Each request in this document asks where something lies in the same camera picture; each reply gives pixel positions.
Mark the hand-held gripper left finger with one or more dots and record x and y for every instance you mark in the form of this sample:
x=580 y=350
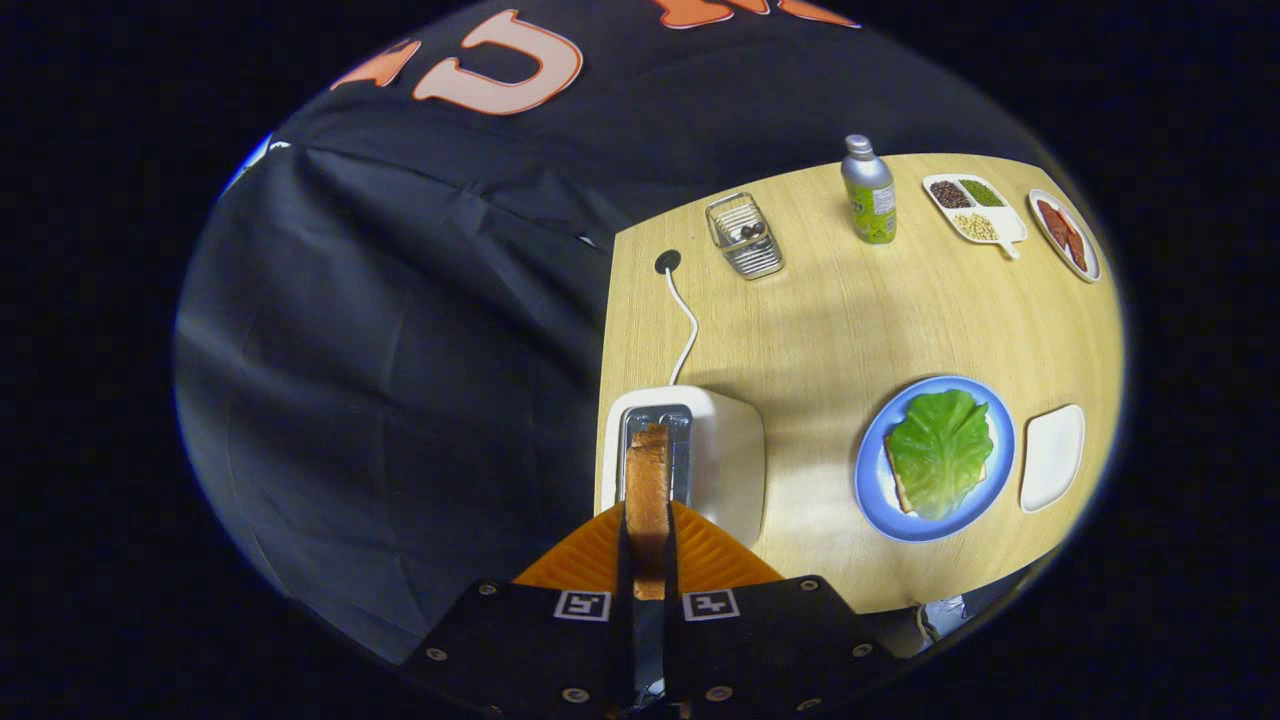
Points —
x=540 y=640

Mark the green metal bottle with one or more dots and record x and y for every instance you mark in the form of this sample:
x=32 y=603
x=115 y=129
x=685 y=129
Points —
x=870 y=200

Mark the green lettuce leaf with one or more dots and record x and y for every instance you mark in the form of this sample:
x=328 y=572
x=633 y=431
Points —
x=940 y=450

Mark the pile of dark beans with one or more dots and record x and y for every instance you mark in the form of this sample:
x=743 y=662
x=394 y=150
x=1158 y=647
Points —
x=950 y=194

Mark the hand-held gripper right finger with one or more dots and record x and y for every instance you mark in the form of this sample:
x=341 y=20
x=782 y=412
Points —
x=760 y=640

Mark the white divided tray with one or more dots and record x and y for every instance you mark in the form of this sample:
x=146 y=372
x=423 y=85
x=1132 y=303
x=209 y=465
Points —
x=1000 y=228

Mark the white bread slice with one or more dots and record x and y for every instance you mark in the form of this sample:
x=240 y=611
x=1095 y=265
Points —
x=900 y=495

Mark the white square plate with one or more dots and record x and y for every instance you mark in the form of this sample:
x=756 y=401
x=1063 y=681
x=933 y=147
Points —
x=1052 y=460

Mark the blue round plate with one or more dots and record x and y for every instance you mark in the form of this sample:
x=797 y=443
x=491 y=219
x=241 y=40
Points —
x=875 y=490

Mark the brown meat slice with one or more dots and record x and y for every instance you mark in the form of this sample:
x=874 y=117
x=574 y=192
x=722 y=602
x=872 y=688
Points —
x=1076 y=250
x=1052 y=218

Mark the white oval plate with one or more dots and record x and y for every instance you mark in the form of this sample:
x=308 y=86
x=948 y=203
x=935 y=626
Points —
x=1090 y=262

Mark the toasted bread slice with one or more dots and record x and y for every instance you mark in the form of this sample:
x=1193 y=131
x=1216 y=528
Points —
x=647 y=480

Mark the pile of yellow soybeans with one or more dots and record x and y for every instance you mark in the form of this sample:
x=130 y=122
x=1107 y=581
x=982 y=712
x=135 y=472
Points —
x=977 y=227

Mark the white toaster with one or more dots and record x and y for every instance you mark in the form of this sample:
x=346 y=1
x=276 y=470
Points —
x=730 y=450

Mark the pile of green beans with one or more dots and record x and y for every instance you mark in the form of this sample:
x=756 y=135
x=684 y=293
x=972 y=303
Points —
x=982 y=192

